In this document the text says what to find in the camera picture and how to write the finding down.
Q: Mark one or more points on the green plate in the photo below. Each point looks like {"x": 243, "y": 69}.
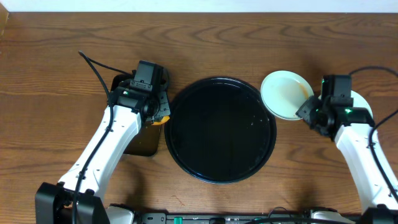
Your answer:
{"x": 360, "y": 112}

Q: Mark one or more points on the green plate stained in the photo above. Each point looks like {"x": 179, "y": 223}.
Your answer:
{"x": 284, "y": 92}

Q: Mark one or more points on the orange green scrub sponge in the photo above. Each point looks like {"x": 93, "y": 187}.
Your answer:
{"x": 161, "y": 121}

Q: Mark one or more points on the rectangular black water tray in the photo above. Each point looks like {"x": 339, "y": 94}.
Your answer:
{"x": 138, "y": 138}

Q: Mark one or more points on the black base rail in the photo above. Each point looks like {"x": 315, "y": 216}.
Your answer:
{"x": 184, "y": 218}

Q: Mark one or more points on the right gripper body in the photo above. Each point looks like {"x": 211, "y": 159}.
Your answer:
{"x": 311, "y": 111}

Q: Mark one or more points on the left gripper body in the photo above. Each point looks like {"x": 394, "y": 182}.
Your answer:
{"x": 163, "y": 106}

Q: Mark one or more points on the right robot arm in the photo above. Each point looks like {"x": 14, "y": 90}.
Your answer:
{"x": 374, "y": 179}

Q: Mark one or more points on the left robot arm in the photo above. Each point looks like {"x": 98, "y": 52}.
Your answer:
{"x": 78, "y": 195}

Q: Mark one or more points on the round black tray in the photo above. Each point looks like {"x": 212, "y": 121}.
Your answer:
{"x": 220, "y": 131}

